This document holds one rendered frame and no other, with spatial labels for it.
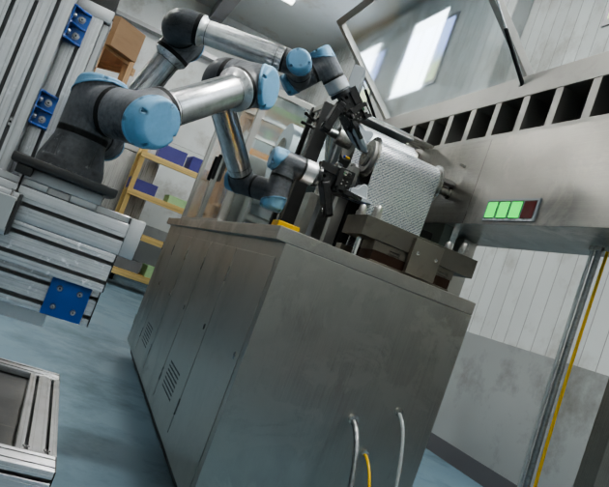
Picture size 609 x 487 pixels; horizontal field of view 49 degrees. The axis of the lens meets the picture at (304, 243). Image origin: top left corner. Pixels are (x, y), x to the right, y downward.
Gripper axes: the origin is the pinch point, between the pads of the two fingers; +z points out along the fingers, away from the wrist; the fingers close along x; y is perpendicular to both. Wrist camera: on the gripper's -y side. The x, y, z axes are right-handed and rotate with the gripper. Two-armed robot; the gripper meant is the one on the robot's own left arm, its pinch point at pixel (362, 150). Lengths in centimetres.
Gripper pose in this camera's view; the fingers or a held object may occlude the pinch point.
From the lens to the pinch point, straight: 222.3
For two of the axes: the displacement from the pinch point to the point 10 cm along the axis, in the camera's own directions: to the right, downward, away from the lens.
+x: -3.1, -0.5, 9.5
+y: 8.3, -4.9, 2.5
